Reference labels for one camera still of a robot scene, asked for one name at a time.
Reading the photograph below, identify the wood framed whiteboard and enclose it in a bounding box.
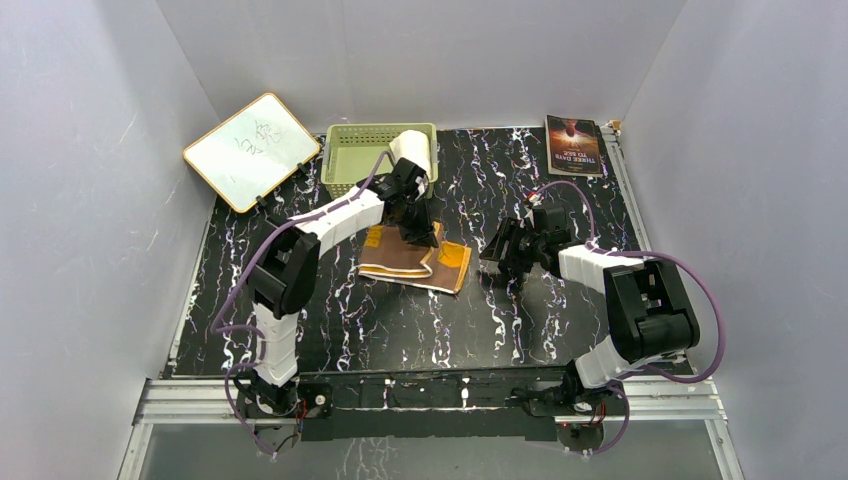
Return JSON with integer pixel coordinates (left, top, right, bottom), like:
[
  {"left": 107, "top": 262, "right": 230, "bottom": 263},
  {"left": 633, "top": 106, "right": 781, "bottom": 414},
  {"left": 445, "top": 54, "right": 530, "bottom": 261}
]
[{"left": 183, "top": 92, "right": 321, "bottom": 213}]

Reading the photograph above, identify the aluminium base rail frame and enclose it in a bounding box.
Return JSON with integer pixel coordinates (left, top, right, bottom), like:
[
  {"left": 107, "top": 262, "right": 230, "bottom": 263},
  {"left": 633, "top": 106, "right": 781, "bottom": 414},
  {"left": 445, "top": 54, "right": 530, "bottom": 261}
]
[{"left": 119, "top": 368, "right": 742, "bottom": 479}]

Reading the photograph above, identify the green perforated plastic basket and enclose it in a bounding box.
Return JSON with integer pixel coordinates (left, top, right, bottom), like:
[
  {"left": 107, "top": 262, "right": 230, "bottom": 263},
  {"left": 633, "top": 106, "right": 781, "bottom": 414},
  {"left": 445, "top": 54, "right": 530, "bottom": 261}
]
[{"left": 320, "top": 122, "right": 439, "bottom": 200}]

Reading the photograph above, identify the dark paperback book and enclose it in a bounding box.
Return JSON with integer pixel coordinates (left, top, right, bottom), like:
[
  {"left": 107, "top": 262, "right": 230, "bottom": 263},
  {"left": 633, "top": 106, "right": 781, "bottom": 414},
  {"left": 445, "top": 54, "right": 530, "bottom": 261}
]
[{"left": 545, "top": 115, "right": 602, "bottom": 177}]

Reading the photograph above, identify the orange brown towel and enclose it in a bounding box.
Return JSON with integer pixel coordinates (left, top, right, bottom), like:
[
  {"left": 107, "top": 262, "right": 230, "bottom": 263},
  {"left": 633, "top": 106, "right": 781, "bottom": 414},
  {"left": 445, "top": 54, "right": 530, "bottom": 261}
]
[{"left": 358, "top": 222, "right": 472, "bottom": 295}]

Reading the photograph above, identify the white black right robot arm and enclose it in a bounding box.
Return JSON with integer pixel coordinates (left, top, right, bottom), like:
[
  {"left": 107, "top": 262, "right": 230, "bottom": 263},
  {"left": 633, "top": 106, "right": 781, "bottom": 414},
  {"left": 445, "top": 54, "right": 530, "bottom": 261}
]
[{"left": 480, "top": 206, "right": 700, "bottom": 414}]

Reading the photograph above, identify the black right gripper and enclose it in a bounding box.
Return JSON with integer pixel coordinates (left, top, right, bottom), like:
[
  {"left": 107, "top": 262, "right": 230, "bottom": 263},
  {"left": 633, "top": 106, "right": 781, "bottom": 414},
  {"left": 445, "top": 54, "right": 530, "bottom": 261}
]
[{"left": 481, "top": 217, "right": 545, "bottom": 272}]

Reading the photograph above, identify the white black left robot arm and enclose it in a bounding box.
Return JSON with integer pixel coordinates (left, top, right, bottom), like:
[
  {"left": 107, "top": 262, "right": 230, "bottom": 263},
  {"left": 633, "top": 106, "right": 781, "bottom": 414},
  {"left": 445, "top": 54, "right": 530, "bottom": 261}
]
[{"left": 245, "top": 158, "right": 438, "bottom": 416}]

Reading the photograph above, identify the white terry towel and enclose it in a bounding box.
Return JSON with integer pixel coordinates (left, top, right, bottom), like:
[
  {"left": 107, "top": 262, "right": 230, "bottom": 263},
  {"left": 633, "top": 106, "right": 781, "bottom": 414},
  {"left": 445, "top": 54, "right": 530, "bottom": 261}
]
[{"left": 389, "top": 130, "right": 436, "bottom": 182}]

